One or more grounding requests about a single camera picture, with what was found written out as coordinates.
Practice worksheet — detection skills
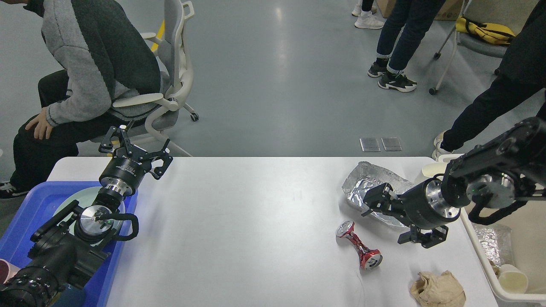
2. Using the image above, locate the left grey office chair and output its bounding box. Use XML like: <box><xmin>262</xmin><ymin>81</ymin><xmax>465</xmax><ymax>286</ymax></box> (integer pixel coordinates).
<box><xmin>114</xmin><ymin>0</ymin><xmax>199</xmax><ymax>144</ymax></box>

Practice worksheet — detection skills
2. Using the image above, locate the person with white shoes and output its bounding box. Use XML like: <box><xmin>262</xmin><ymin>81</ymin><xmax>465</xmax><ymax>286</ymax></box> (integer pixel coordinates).
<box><xmin>351</xmin><ymin>0</ymin><xmax>385</xmax><ymax>29</ymax></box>

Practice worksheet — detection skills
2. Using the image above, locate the yellow bag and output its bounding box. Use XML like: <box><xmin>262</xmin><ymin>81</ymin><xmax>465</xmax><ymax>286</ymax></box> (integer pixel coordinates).
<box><xmin>456</xmin><ymin>16</ymin><xmax>516</xmax><ymax>45</ymax></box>

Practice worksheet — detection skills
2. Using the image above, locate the left floor plate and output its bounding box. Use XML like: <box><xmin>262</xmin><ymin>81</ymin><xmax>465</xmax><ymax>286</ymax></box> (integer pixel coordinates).
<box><xmin>360</xmin><ymin>137</ymin><xmax>381</xmax><ymax>152</ymax></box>

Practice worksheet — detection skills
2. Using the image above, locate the crushed red can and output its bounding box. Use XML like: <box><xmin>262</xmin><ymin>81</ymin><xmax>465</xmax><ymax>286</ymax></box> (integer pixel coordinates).
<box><xmin>336</xmin><ymin>221</ymin><xmax>383</xmax><ymax>271</ymax></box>

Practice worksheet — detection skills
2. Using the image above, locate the cardboard box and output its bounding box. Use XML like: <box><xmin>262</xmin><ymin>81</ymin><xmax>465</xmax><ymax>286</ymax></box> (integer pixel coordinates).
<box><xmin>375</xmin><ymin>0</ymin><xmax>463</xmax><ymax>21</ymax></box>

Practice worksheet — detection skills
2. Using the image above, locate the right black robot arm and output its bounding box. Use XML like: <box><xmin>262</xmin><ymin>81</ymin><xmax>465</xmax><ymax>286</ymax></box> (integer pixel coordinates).
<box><xmin>361</xmin><ymin>117</ymin><xmax>546</xmax><ymax>248</ymax></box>

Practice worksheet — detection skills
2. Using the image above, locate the foil tray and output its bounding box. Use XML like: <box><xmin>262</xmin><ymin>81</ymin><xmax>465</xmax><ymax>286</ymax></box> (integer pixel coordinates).
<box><xmin>342</xmin><ymin>161</ymin><xmax>415</xmax><ymax>229</ymax></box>
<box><xmin>472</xmin><ymin>223</ymin><xmax>514</xmax><ymax>266</ymax></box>

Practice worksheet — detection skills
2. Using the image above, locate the seated person grey sweater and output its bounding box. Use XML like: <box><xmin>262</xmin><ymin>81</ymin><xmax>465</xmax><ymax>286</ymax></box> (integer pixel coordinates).
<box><xmin>1</xmin><ymin>0</ymin><xmax>163</xmax><ymax>200</ymax></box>

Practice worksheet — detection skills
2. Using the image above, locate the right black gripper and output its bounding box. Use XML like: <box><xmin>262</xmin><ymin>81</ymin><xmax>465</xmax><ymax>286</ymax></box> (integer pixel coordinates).
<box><xmin>361</xmin><ymin>178</ymin><xmax>461</xmax><ymax>249</ymax></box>

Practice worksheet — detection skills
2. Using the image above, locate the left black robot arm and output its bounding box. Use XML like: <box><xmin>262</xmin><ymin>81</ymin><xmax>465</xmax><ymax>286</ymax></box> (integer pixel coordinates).
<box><xmin>1</xmin><ymin>124</ymin><xmax>173</xmax><ymax>307</ymax></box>

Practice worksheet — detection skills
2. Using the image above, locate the pink mug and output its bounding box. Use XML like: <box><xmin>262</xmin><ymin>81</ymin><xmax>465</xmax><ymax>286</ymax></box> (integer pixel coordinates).
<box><xmin>0</xmin><ymin>259</ymin><xmax>20</xmax><ymax>284</ymax></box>

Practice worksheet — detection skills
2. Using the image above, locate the beige plastic bin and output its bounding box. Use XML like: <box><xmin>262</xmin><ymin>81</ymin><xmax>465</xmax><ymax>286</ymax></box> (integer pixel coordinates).
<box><xmin>437</xmin><ymin>153</ymin><xmax>546</xmax><ymax>302</ymax></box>

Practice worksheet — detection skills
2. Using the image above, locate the crumpled brown paper bag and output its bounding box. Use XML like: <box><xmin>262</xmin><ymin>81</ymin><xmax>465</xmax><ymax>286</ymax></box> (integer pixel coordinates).
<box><xmin>409</xmin><ymin>270</ymin><xmax>466</xmax><ymax>307</ymax></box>

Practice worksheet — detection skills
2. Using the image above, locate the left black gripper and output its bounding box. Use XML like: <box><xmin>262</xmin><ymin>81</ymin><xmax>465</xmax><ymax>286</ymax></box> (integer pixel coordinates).
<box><xmin>98</xmin><ymin>119</ymin><xmax>173</xmax><ymax>201</ymax></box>

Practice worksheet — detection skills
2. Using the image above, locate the person with black sneakers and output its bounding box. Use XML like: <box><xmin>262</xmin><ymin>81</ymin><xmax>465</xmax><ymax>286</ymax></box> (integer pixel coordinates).
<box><xmin>367</xmin><ymin>0</ymin><xmax>445</xmax><ymax>93</ymax></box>

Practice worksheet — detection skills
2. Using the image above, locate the right floor plate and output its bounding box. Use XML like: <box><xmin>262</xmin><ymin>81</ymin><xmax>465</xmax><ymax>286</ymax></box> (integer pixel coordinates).
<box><xmin>381</xmin><ymin>137</ymin><xmax>403</xmax><ymax>151</ymax></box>

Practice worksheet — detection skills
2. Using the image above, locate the white paper cup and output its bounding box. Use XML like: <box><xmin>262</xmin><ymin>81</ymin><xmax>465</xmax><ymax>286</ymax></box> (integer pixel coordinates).
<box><xmin>498</xmin><ymin>264</ymin><xmax>529</xmax><ymax>294</ymax></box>
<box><xmin>414</xmin><ymin>162</ymin><xmax>448</xmax><ymax>185</ymax></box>

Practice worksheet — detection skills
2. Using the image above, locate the floor plate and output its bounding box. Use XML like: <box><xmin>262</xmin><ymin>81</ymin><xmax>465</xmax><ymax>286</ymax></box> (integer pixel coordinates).
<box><xmin>381</xmin><ymin>137</ymin><xmax>403</xmax><ymax>151</ymax></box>
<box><xmin>360</xmin><ymin>137</ymin><xmax>381</xmax><ymax>152</ymax></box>

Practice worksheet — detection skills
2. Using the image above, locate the person with beige sneakers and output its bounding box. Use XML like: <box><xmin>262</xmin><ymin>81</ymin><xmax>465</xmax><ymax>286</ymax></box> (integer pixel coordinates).
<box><xmin>432</xmin><ymin>0</ymin><xmax>546</xmax><ymax>159</ymax></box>

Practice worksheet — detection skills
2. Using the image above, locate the seated person's right hand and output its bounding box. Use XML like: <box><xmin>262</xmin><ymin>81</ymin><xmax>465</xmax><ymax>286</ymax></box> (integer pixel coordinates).
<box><xmin>25</xmin><ymin>107</ymin><xmax>53</xmax><ymax>140</ymax></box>

